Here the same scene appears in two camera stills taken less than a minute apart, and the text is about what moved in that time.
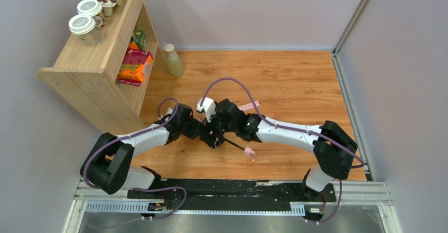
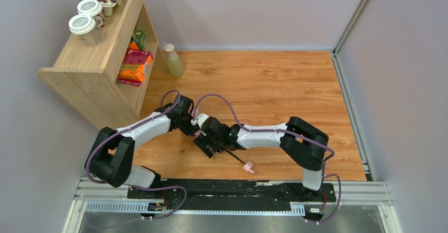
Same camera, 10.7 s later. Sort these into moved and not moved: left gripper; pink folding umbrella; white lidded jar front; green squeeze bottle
Moved: pink folding umbrella
Not moved: left gripper; green squeeze bottle; white lidded jar front
